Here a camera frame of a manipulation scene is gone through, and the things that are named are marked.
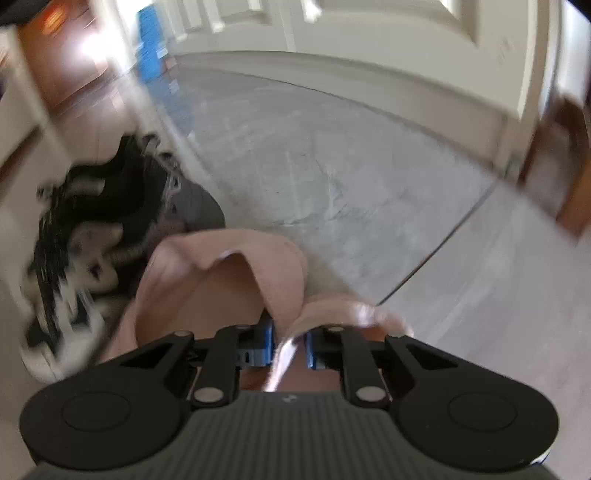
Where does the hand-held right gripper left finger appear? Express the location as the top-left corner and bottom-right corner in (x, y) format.
(117, 322), (275, 409)

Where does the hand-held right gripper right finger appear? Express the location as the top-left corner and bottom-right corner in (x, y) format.
(305, 325), (462, 409)

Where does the pink fabric slipper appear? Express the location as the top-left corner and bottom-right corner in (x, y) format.
(99, 231), (309, 393)
(268, 295), (416, 393)

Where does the grey chunky laced sneaker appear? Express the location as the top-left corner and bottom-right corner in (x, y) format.
(21, 133), (227, 385)

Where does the brown wooden shoe rack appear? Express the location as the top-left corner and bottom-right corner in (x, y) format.
(517, 92), (591, 241)

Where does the brown wooden door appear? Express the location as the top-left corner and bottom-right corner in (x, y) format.
(21, 0), (134, 116)

